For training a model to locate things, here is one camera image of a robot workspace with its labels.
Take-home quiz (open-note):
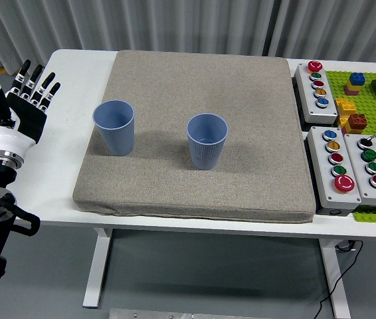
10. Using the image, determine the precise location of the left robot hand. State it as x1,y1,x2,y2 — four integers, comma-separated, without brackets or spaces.
0,56,62,159

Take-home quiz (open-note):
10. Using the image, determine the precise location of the blue ribbed plastic cup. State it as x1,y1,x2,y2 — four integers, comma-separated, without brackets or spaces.
186,113,229,171
92,100,136,156

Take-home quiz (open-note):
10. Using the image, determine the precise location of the grey pleated curtain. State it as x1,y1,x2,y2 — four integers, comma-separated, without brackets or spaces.
0,0,376,76

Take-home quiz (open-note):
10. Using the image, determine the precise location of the white table leg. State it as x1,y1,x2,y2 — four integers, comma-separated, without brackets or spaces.
82,227,113,308
319,239,351,319

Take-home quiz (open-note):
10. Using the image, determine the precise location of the grey-brown fabric mat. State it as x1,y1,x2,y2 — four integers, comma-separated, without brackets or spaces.
72,49,317,223

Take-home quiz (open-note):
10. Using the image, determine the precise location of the grey five-button control box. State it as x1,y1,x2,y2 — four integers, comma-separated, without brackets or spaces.
294,60,339,126
306,126,362,207

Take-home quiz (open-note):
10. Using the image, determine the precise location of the yellow building brick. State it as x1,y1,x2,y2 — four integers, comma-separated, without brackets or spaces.
343,82,362,96
335,97,356,117

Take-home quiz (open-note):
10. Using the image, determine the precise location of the brown building brick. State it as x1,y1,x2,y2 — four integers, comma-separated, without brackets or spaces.
346,113,368,131

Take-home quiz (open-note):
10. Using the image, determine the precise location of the blue building brick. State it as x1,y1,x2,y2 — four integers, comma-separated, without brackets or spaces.
349,72,367,86

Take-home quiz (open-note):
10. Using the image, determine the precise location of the green building baseplate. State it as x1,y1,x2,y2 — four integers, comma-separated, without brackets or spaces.
326,69,376,224

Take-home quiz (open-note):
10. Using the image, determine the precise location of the grey selector switch control box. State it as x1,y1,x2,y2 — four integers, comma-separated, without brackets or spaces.
343,132,376,206

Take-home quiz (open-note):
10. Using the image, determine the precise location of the black floor cable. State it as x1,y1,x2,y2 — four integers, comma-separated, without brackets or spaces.
316,239,364,319

